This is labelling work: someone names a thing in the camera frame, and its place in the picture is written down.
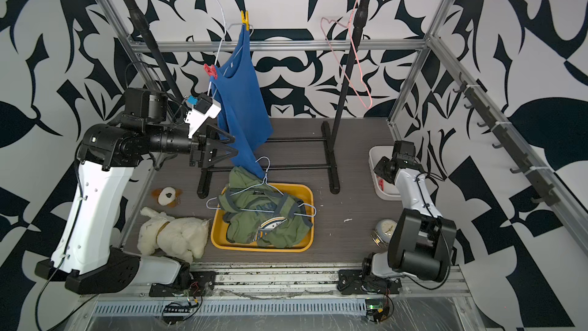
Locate dark green printed tank top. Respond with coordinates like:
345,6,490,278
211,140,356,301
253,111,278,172
217,167,312,248

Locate yellow plastic tray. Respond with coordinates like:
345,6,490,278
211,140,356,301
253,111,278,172
210,182,315,254

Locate red clothespin on blue top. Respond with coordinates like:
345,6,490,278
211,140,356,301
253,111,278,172
204,64,218,80

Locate white wire hanger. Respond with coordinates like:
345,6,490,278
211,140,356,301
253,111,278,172
204,0,251,110

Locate electronics board with wires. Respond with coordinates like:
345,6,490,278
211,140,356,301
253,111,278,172
160,297,204,325
365,297,395,324

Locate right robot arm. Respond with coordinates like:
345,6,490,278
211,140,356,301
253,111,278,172
363,140,457,287

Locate blue wire hanger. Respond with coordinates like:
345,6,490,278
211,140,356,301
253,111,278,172
224,156,318,219

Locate small round alarm clock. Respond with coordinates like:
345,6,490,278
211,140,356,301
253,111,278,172
371,219,398,248

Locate left electronics board with wires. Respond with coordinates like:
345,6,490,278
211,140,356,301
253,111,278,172
160,297,204,325

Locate right electronics board with wires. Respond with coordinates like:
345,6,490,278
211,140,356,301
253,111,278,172
365,297,395,324

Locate white plastic bin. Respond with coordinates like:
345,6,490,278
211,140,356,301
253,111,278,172
368,146,401,202

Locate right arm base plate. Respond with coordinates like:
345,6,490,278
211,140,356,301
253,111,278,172
336,270,402,295

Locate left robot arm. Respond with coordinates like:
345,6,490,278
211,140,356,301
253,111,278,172
35,88,237,295

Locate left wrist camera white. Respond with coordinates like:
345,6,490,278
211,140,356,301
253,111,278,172
184,93,221,139

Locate white plush dog toy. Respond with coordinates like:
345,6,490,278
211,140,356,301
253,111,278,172
137,207,211,264

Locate black clothes rack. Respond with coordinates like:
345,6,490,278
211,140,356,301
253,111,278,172
123,0,370,195

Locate brown white round toy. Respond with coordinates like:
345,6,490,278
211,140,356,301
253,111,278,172
151,187,183,208

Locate blue tank top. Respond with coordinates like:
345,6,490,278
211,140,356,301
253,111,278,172
211,25,273,179

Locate pink wire hanger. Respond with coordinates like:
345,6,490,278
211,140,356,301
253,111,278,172
319,0,374,110

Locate black wall hook rail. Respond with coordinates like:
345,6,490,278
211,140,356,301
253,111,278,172
454,72,561,206

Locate yellow clothespin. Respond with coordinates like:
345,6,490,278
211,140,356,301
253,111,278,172
240,11,251,32

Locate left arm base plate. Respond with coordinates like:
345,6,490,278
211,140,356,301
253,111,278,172
149,271,217,297

